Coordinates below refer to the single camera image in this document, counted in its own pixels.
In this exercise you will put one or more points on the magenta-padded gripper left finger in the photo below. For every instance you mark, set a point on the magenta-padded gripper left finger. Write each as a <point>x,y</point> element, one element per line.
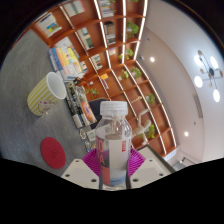
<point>78,173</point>

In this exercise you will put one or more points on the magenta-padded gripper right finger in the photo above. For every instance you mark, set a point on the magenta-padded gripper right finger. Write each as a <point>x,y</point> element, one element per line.
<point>148,171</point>

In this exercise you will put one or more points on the clear plastic water bottle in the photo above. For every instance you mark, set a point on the clear plastic water bottle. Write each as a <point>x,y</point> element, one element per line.
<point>113,150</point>

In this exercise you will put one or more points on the flat round red coaster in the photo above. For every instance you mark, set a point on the flat round red coaster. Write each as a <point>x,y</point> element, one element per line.
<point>53,153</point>

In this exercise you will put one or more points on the tall white green carton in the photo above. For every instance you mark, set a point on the tall white green carton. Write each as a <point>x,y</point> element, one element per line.
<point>91,135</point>

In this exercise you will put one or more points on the round ceiling spotlight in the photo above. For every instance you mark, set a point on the round ceiling spotlight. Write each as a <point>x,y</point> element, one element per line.
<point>152,59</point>
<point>186,133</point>

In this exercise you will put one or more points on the stack of dark books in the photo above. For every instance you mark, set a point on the stack of dark books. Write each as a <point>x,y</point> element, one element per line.
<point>81,106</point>

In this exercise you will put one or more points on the dark chair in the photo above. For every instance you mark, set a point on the dark chair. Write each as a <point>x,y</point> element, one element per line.
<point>96,108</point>

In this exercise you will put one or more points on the ceiling air vent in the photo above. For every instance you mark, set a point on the ceiling air vent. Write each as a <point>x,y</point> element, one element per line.
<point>199,106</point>

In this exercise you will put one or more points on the yellow striped white cup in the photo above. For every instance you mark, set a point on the yellow striped white cup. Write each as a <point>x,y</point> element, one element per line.
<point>41,96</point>

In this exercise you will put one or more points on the stack of colourful books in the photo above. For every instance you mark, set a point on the stack of colourful books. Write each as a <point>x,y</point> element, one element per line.
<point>68,58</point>

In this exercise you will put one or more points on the ceiling lamp with round lights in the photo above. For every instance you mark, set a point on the ceiling lamp with round lights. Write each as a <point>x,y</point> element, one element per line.
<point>210,71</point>

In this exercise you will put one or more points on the wooden shelf unit with books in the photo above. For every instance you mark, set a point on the wooden shelf unit with books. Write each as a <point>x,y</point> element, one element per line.
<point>133,43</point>

